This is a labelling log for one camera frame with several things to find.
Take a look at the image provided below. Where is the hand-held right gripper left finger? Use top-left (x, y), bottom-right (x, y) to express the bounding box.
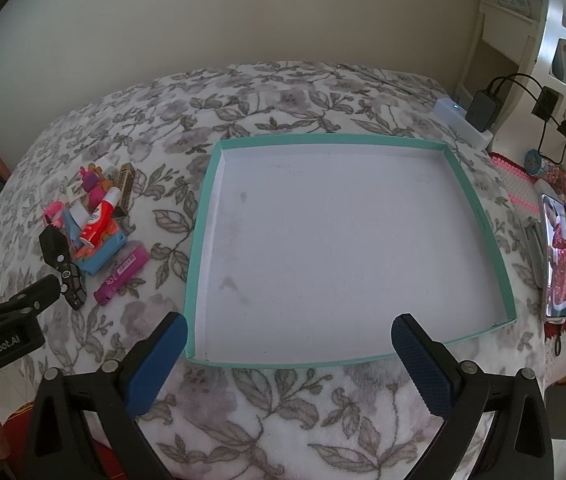
top-left (23, 311), bottom-right (188, 480)

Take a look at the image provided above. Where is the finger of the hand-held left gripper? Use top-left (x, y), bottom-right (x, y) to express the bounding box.
top-left (0, 276), bottom-right (62, 317)

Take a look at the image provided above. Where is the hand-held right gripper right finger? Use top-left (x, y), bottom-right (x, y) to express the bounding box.
top-left (390, 312), bottom-right (548, 480)

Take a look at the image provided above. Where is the black toy car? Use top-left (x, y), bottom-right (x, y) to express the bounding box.
top-left (39, 225), bottom-right (88, 311)

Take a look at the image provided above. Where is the pink watch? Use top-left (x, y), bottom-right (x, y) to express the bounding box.
top-left (45, 201), bottom-right (67, 228)

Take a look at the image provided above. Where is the blue orange toy box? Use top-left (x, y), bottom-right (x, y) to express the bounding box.
top-left (70, 225), bottom-right (128, 276)

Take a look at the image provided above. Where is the magenta lighter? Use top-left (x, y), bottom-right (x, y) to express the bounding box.
top-left (94, 241), bottom-right (150, 306)

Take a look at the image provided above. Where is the beige harmonica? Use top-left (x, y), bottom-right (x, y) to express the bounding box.
top-left (113, 162), bottom-right (138, 218)

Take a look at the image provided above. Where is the teal cardboard box tray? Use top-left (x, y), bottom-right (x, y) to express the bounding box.
top-left (183, 132), bottom-right (518, 368)

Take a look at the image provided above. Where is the red cloth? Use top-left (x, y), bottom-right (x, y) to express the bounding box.
top-left (2, 400), bottom-right (40, 480)

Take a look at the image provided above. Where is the red white glue tube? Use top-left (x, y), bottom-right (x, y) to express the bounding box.
top-left (79, 186), bottom-right (122, 248)

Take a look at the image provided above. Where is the pink toy figure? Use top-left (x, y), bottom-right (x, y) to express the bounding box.
top-left (79, 164), bottom-right (114, 206)

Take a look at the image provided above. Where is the grey metal clip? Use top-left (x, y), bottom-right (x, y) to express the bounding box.
top-left (522, 217), bottom-right (546, 291)

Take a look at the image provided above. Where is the smartphone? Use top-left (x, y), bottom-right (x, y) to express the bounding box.
top-left (540, 192), bottom-right (566, 323)

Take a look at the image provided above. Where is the pink white crocheted mat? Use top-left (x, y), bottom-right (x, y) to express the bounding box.
top-left (488, 152), bottom-right (566, 386)

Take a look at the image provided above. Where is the glitter bottle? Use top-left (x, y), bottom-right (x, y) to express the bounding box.
top-left (523, 149), bottom-right (566, 187)

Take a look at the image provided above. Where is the white power strip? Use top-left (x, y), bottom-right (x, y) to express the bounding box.
top-left (433, 97), bottom-right (496, 150)

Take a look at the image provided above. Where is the black charger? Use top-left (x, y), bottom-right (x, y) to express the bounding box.
top-left (465, 89), bottom-right (504, 131)

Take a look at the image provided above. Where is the grey floral blanket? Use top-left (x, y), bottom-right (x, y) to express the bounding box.
top-left (0, 60), bottom-right (564, 480)

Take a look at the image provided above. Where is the white wooden cabinet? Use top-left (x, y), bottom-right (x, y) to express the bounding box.
top-left (455, 0), bottom-right (550, 106)

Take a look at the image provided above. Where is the white shelf unit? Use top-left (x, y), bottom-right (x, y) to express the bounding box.
top-left (513, 0), bottom-right (566, 161)

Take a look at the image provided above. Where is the black cable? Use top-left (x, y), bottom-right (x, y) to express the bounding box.
top-left (488, 73), bottom-right (566, 158)

